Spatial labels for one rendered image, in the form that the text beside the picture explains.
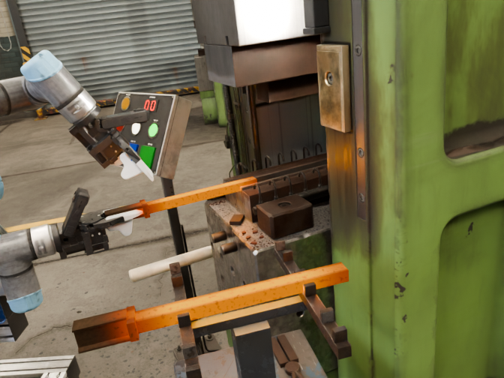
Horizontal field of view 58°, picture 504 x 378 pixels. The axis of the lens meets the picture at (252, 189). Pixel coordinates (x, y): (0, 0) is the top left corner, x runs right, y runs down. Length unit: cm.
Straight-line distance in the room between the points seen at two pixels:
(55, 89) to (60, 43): 817
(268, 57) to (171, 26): 804
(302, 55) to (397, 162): 43
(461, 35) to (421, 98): 18
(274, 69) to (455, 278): 65
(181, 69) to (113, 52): 126
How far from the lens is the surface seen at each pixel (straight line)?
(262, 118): 144
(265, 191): 120
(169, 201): 118
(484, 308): 132
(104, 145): 109
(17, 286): 120
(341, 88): 93
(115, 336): 78
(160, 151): 156
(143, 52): 915
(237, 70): 110
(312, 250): 115
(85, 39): 916
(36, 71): 106
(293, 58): 117
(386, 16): 85
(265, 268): 111
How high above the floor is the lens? 144
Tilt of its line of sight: 21 degrees down
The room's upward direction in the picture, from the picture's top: 7 degrees counter-clockwise
